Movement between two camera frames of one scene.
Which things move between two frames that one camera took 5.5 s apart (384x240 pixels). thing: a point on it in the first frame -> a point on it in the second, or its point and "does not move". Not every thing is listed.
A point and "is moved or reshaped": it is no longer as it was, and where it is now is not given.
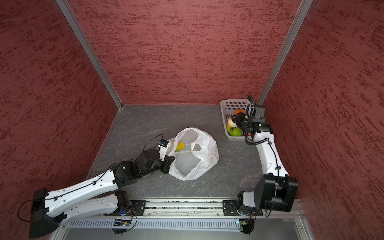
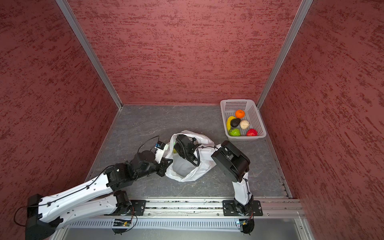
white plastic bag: [195, 153] does not move
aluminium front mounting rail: [163, 208] does not move
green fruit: [236, 132] does not move
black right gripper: [237, 119] -> [177, 146]
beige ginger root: [231, 123] is moved or reshaped
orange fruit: [239, 111] does not move
